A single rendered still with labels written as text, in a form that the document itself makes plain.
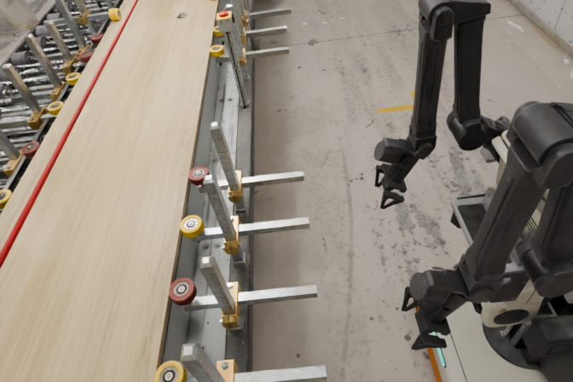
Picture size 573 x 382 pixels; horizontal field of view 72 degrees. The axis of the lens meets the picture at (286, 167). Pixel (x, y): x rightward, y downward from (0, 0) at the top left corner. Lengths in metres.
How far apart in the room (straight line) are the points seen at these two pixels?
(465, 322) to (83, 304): 1.46
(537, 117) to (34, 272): 1.50
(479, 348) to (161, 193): 1.40
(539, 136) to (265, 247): 1.97
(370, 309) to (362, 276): 0.19
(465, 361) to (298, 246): 1.05
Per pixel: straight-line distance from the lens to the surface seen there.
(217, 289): 1.19
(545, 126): 0.63
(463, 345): 1.89
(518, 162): 0.66
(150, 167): 1.73
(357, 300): 2.22
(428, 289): 0.90
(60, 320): 1.46
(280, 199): 2.62
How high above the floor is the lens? 2.00
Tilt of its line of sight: 45 degrees down
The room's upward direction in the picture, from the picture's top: 9 degrees counter-clockwise
